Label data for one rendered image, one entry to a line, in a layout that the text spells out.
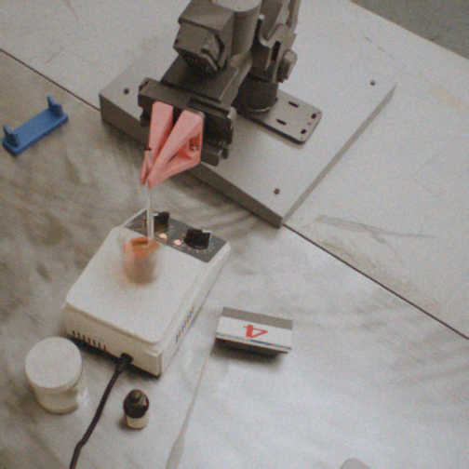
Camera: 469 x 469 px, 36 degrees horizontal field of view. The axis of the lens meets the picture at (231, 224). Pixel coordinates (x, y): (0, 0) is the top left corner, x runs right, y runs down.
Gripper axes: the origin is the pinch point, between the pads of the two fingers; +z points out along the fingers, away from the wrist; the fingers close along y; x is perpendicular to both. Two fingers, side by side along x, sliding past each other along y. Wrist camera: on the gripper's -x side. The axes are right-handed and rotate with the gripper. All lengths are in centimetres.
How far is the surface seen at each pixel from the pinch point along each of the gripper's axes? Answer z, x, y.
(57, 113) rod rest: -21.8, 24.2, -26.6
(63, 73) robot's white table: -31, 26, -31
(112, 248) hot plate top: -0.5, 17.1, -5.5
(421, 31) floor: -187, 116, 14
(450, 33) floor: -191, 116, 25
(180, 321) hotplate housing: 3.6, 19.3, 5.3
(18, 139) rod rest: -14.4, 23.4, -28.4
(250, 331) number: -0.7, 23.5, 12.7
